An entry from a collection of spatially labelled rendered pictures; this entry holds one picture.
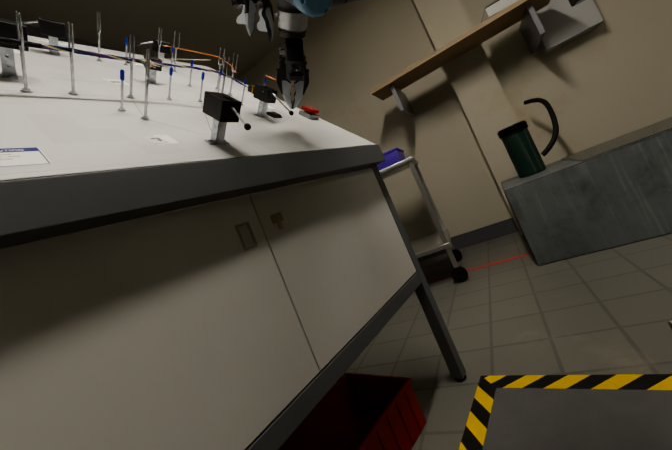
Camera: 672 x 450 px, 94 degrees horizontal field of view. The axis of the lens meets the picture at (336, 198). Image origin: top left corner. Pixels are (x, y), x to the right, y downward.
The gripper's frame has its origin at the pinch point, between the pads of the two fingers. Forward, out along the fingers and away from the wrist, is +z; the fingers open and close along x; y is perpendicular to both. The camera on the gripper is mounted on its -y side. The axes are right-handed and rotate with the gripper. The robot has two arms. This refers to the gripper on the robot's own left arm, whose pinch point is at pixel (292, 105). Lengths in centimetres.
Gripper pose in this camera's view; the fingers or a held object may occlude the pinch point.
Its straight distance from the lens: 96.4
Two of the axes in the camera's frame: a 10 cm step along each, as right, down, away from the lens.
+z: -1.0, 7.4, 6.6
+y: -1.7, -6.7, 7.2
